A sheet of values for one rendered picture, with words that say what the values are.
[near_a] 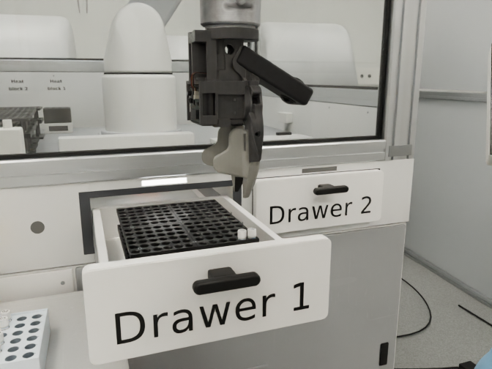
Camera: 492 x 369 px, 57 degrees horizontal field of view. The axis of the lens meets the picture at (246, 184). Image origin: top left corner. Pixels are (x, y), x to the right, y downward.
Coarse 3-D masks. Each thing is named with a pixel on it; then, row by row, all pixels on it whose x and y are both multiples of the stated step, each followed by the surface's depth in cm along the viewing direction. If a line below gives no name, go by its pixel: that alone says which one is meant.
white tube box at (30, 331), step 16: (16, 320) 62; (32, 320) 62; (48, 320) 65; (16, 336) 58; (32, 336) 59; (48, 336) 63; (16, 352) 55; (32, 352) 55; (0, 368) 52; (16, 368) 53; (32, 368) 53
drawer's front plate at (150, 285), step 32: (160, 256) 50; (192, 256) 50; (224, 256) 51; (256, 256) 52; (288, 256) 54; (320, 256) 56; (96, 288) 47; (128, 288) 48; (160, 288) 49; (192, 288) 51; (256, 288) 53; (288, 288) 55; (320, 288) 57; (96, 320) 48; (128, 320) 49; (160, 320) 50; (256, 320) 54; (288, 320) 56; (96, 352) 48; (128, 352) 50
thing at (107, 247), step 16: (96, 208) 80; (112, 208) 81; (240, 208) 80; (96, 224) 71; (112, 224) 81; (256, 224) 71; (96, 240) 65; (112, 240) 81; (96, 256) 64; (112, 256) 74
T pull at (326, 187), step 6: (318, 186) 90; (324, 186) 89; (330, 186) 88; (336, 186) 88; (342, 186) 88; (318, 192) 87; (324, 192) 87; (330, 192) 88; (336, 192) 88; (342, 192) 89
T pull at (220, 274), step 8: (208, 272) 50; (216, 272) 50; (224, 272) 50; (232, 272) 50; (248, 272) 49; (200, 280) 47; (208, 280) 47; (216, 280) 48; (224, 280) 48; (232, 280) 48; (240, 280) 48; (248, 280) 49; (256, 280) 49; (200, 288) 47; (208, 288) 47; (216, 288) 48; (224, 288) 48; (232, 288) 48
